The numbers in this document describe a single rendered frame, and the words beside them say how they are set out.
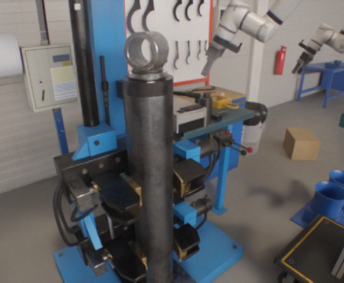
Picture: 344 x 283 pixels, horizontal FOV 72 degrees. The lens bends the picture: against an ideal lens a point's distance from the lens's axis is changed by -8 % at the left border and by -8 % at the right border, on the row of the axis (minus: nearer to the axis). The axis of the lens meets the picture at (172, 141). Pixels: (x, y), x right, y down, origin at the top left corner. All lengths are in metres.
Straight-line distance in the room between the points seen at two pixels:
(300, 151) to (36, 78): 3.18
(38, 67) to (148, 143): 0.95
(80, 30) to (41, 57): 0.52
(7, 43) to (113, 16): 0.64
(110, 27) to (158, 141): 0.66
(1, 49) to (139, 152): 1.01
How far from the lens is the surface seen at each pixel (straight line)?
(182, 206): 1.74
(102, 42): 1.39
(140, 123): 1.03
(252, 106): 3.73
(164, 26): 3.50
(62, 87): 1.78
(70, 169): 1.24
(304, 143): 3.68
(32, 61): 1.72
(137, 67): 1.02
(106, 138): 1.29
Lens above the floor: 1.68
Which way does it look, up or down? 26 degrees down
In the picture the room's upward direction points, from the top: straight up
